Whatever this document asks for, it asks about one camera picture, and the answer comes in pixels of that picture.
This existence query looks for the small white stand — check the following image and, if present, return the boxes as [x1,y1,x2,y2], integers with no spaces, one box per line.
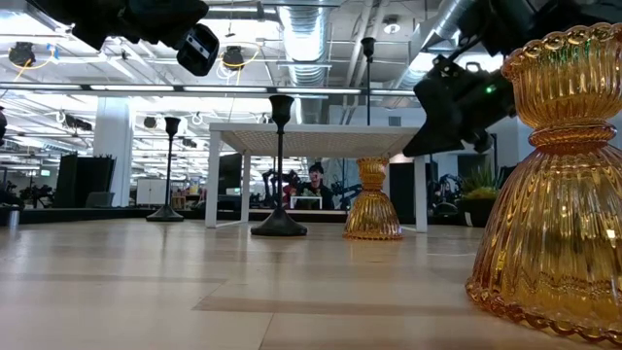
[290,195,324,211]

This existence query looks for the black plant pot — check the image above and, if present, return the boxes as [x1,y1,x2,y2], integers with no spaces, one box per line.
[462,197,498,228]

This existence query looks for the white building pillar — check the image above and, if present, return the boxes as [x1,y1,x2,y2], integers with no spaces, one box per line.
[92,96,135,209]

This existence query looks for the person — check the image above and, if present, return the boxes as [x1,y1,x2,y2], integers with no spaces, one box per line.
[294,162,336,211]

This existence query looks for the white cabinet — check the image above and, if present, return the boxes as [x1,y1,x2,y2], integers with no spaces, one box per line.
[135,178,171,206]

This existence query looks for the black monitor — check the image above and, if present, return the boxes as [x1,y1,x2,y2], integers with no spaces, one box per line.
[217,153,243,196]

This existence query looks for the ceiling cable reel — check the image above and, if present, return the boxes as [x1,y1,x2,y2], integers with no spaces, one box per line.
[221,45,247,72]
[8,41,38,68]

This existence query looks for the long ceiling light strip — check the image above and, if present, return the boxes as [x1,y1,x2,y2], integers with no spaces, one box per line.
[0,83,419,97]

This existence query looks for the black partition panels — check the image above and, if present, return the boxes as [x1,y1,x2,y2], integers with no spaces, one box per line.
[54,154,117,209]

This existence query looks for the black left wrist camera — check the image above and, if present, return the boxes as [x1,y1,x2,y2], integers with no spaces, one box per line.
[176,22,221,78]

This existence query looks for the green succulent plant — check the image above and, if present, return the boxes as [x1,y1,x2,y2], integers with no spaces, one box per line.
[460,167,504,201]

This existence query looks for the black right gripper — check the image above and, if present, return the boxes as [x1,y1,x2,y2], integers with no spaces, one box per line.
[401,52,517,158]

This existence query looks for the amber glass candle holder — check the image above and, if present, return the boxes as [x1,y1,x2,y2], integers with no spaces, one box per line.
[465,21,622,347]
[342,156,404,242]

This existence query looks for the white perforated riser table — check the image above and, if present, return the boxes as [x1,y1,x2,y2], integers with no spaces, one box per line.
[203,122,429,233]

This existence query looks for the black metal candlestick holder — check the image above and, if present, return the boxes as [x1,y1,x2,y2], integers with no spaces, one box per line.
[361,36,377,126]
[145,116,186,224]
[251,94,308,238]

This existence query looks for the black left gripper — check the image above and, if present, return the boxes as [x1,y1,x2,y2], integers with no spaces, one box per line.
[26,0,210,52]

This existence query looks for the black aluminium table frame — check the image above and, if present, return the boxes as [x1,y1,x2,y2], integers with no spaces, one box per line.
[18,207,349,226]

